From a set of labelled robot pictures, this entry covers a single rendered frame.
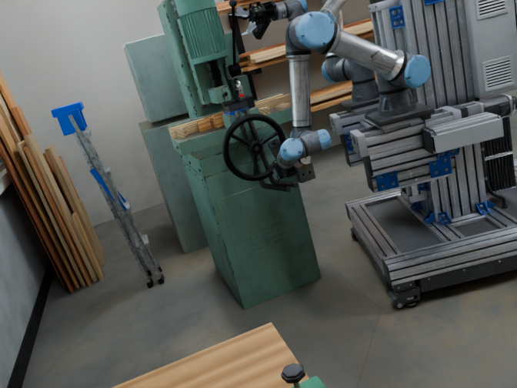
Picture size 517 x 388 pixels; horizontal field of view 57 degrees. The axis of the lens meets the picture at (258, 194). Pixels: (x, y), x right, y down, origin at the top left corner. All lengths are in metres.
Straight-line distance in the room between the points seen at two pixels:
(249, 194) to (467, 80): 1.09
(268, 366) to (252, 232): 1.23
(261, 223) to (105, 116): 2.56
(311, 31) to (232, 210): 0.96
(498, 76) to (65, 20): 3.47
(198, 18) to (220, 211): 0.87
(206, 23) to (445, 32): 1.02
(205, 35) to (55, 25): 2.50
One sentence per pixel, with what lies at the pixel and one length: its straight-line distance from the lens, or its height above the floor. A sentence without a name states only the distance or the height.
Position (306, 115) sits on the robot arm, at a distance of 1.87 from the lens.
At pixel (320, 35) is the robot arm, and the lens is 1.71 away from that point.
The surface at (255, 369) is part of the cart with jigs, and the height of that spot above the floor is 0.53.
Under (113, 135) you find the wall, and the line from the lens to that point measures 4.59.
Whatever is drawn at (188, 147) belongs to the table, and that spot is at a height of 0.87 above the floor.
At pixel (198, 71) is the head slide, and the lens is 2.42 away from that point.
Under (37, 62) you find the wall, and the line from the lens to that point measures 4.60.
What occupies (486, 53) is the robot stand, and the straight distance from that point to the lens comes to 2.29.
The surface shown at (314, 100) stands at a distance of 4.44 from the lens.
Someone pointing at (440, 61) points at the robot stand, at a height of 0.95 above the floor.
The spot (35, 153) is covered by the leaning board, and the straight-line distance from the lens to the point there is 3.27.
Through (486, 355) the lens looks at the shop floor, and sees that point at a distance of 1.97.
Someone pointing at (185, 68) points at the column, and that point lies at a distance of 2.51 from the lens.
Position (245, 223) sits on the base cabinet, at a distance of 2.31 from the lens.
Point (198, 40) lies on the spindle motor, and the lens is 2.27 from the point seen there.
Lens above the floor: 1.24
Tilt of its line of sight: 17 degrees down
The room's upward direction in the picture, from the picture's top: 15 degrees counter-clockwise
